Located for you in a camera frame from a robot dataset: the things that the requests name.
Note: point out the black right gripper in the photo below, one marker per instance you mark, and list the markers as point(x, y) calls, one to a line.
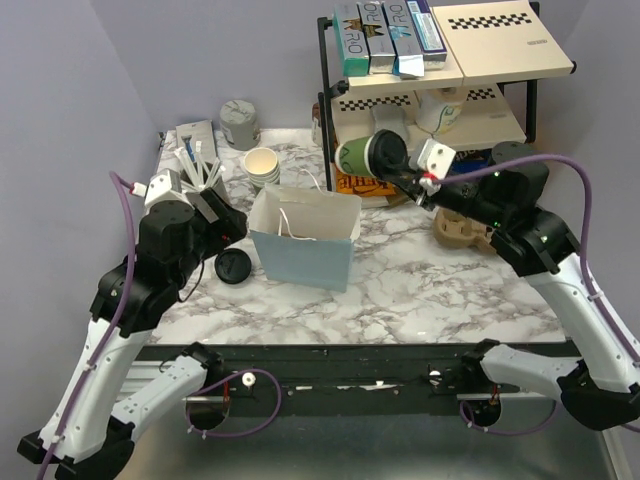
point(417, 189)

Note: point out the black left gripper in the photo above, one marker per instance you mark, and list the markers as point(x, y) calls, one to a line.
point(230, 227)

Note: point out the blue white paper bag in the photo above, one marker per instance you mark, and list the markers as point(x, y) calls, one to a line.
point(279, 210)

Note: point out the black plastic cup lid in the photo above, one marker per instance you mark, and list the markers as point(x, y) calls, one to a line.
point(387, 155)

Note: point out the green paper coffee cup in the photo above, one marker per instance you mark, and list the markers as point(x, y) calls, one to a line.
point(351, 157)

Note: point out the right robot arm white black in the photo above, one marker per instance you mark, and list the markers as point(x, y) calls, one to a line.
point(600, 387)

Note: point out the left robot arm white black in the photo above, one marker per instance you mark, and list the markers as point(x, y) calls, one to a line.
point(92, 433)

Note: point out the blue doritos bag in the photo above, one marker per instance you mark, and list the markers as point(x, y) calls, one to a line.
point(468, 160)

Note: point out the grey straw holder cup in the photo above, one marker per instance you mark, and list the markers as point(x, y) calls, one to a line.
point(196, 173)

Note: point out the stack of green paper cups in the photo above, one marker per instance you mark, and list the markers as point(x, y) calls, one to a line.
point(262, 167)

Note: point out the olive brown snack bag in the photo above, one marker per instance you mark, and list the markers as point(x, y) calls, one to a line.
point(398, 198)

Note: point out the blue razor in package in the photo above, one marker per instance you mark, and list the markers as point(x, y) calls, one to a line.
point(202, 133)

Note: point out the toilet paper roll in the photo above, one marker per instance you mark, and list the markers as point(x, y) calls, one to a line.
point(439, 109)

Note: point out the grey marbled canister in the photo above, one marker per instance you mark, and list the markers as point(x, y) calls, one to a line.
point(239, 124)

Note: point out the grey sponge pouch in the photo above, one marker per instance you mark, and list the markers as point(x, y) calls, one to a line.
point(390, 117)

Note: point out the orange kettle chips bag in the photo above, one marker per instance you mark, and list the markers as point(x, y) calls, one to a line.
point(362, 186)

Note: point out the black and cream shelf rack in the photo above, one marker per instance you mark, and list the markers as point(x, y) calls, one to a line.
point(464, 74)

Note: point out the silver blue toothpaste box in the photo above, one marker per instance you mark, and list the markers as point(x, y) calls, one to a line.
point(409, 61)

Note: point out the blue white toothpaste box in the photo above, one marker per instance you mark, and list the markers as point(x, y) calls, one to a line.
point(429, 36)

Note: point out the teal toothpaste box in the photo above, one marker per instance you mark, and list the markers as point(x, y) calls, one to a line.
point(350, 39)

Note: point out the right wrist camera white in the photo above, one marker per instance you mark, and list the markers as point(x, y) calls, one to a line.
point(432, 161)

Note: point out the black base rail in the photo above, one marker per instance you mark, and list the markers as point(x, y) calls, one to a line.
point(331, 381)

